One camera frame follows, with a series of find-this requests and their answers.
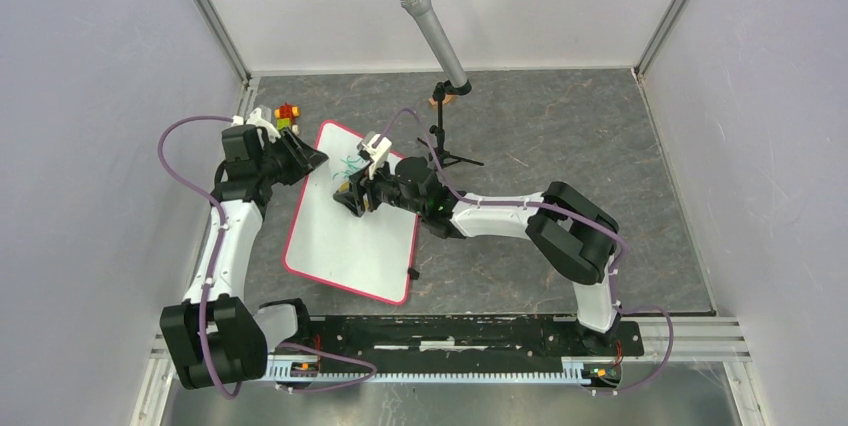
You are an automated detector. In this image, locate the pink framed whiteboard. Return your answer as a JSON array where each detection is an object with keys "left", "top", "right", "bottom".
[{"left": 282, "top": 120, "right": 418, "bottom": 306}]

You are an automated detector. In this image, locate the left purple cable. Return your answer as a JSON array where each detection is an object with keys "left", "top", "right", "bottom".
[{"left": 156, "top": 114, "right": 246, "bottom": 401}]

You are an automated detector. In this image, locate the colourful toy block pile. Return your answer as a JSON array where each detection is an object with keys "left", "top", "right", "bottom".
[{"left": 273, "top": 103, "right": 300, "bottom": 135}]

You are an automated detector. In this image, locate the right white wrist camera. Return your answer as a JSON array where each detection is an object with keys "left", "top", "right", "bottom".
[{"left": 358, "top": 131, "right": 392, "bottom": 179}]

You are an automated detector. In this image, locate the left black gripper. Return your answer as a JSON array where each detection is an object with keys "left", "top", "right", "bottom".
[{"left": 255, "top": 126, "right": 327, "bottom": 186}]

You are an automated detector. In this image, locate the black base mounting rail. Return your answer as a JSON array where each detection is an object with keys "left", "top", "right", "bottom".
[{"left": 295, "top": 314, "right": 645, "bottom": 374}]

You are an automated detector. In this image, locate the grey microphone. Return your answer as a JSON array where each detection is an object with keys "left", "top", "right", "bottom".
[{"left": 399, "top": 0, "right": 484, "bottom": 167}]

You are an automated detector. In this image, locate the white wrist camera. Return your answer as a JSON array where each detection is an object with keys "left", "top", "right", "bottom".
[
  {"left": 358, "top": 131, "right": 392, "bottom": 179},
  {"left": 231, "top": 106, "right": 281, "bottom": 143}
]

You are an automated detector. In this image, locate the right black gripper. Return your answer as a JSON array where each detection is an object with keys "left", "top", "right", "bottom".
[{"left": 334, "top": 154, "right": 426, "bottom": 218}]

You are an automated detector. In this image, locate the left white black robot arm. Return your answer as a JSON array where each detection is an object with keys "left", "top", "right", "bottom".
[{"left": 160, "top": 124, "right": 328, "bottom": 398}]

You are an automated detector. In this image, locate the white slotted cable duct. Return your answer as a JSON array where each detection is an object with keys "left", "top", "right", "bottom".
[{"left": 258, "top": 355, "right": 621, "bottom": 388}]

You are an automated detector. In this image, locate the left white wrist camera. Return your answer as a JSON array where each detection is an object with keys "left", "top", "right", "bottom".
[{"left": 231, "top": 106, "right": 281, "bottom": 143}]

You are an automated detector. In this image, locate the brown wooden block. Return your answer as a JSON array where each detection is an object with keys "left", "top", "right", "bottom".
[{"left": 428, "top": 93, "right": 457, "bottom": 109}]

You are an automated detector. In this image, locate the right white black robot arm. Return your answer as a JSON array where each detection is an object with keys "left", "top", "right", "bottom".
[{"left": 333, "top": 157, "right": 624, "bottom": 354}]

